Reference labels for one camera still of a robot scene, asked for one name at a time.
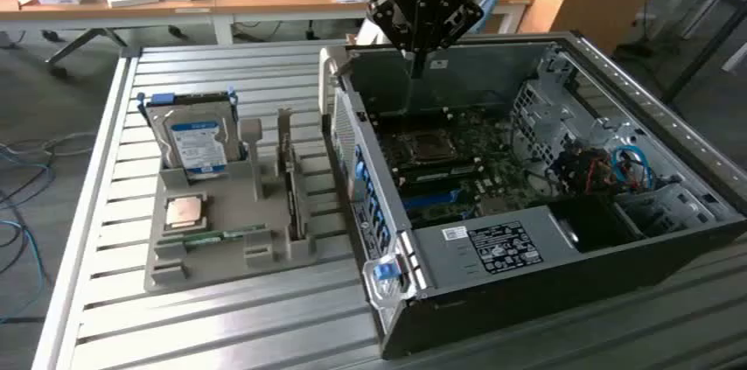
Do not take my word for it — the graphics card with black fan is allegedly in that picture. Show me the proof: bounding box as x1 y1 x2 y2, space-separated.
274 107 310 243

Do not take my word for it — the perforated metal drive cage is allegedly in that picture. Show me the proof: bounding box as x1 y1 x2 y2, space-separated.
508 42 590 170

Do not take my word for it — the metal CPU socket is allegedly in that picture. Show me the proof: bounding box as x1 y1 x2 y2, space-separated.
396 129 460 162

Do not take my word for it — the green motherboard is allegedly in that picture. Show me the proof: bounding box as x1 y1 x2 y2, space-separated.
372 108 565 230

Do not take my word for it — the dark RAM stick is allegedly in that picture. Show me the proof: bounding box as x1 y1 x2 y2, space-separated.
398 163 478 182

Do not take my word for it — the blue expansion slot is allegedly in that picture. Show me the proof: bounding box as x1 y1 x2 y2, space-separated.
401 192 474 219

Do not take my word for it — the hard disk in blue caddy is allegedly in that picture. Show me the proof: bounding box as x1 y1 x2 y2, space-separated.
137 86 253 179

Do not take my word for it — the grey chipset heatsink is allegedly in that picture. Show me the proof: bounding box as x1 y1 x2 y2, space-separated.
477 197 516 217

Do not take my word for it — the grey printed parts rack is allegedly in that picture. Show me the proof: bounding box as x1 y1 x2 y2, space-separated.
142 118 319 292

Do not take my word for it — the grey power supply unit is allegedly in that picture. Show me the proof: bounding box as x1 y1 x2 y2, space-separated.
409 206 585 291

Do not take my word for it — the grey metal disk bay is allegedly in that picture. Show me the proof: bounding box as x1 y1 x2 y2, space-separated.
610 181 720 240

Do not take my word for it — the CPU with copper lid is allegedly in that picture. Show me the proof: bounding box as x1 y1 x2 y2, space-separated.
162 194 210 231

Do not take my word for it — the blue case latch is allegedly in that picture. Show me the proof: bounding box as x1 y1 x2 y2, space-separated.
370 257 410 284

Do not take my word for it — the green RAM stick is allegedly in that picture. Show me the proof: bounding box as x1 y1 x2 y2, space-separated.
155 224 266 245

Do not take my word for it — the black open PC case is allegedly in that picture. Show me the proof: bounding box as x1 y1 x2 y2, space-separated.
317 30 747 361

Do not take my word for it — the black wire bundle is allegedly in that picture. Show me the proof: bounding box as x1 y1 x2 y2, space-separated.
553 144 590 194

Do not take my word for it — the red wire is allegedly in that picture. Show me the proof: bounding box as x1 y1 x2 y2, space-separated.
586 155 614 192

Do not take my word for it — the blue SATA wire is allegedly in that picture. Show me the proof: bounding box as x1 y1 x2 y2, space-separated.
610 144 656 192

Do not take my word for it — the grey floor cable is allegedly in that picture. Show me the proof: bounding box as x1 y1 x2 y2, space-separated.
0 131 98 159

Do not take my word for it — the blue floor cable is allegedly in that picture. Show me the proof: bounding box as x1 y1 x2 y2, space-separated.
0 142 54 325

